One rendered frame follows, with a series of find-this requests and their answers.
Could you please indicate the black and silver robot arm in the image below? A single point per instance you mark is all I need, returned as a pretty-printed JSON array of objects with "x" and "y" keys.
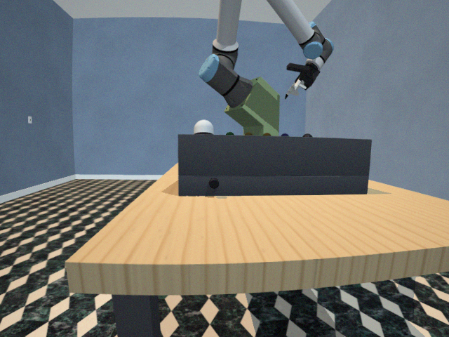
[{"x": 218, "y": 69}]

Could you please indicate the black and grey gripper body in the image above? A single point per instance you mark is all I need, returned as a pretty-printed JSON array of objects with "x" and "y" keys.
[{"x": 309, "y": 76}]

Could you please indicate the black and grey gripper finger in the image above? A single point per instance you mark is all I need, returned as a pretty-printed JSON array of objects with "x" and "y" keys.
[
  {"x": 300, "y": 82},
  {"x": 292, "y": 91}
]

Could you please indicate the grey control console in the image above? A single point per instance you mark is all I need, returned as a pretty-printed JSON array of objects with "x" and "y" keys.
[{"x": 235, "y": 165}]

